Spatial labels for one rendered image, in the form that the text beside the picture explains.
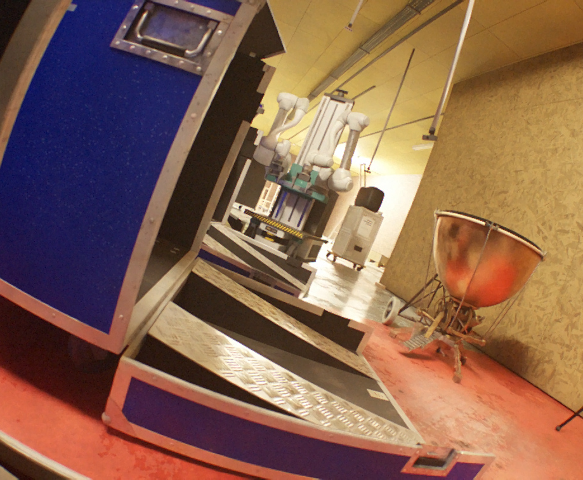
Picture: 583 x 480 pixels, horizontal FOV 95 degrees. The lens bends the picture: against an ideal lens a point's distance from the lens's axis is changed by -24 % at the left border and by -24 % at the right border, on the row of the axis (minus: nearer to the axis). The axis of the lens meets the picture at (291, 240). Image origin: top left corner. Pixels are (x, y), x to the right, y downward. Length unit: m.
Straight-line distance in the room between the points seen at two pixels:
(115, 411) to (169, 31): 0.59
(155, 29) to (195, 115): 0.16
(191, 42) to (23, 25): 0.29
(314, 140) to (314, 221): 0.84
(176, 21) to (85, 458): 0.67
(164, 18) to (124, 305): 0.42
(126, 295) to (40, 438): 0.28
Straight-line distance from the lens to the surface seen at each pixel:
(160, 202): 0.48
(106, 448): 0.63
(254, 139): 2.78
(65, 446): 0.62
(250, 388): 0.67
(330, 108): 3.80
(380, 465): 0.71
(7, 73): 0.30
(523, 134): 3.95
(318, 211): 3.63
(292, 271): 2.63
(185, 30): 0.55
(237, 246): 2.36
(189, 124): 0.48
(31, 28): 0.31
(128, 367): 0.56
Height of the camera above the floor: 0.45
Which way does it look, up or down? 4 degrees down
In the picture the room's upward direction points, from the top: 23 degrees clockwise
